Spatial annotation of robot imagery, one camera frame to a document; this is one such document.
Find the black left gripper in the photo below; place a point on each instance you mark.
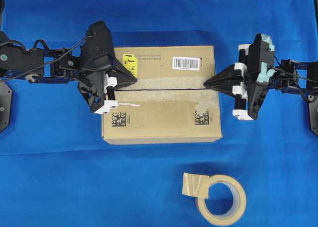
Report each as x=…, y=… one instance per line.
x=100, y=70

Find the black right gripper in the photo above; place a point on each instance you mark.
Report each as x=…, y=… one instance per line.
x=247, y=80

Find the brown cardboard box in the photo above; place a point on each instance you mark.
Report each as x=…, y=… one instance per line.
x=168, y=103

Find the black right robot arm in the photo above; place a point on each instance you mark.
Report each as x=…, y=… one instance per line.
x=294, y=77

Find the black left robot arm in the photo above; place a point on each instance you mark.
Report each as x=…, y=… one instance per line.
x=41, y=64

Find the blue table cloth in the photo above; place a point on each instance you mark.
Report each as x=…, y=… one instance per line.
x=57, y=171

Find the beige packing tape roll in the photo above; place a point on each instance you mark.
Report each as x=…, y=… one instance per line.
x=219, y=211

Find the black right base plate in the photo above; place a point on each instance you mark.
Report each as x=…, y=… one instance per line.
x=313, y=114

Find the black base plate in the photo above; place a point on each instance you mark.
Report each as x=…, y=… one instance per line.
x=5, y=105
x=313, y=114

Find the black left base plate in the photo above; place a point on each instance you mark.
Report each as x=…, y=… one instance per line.
x=5, y=105

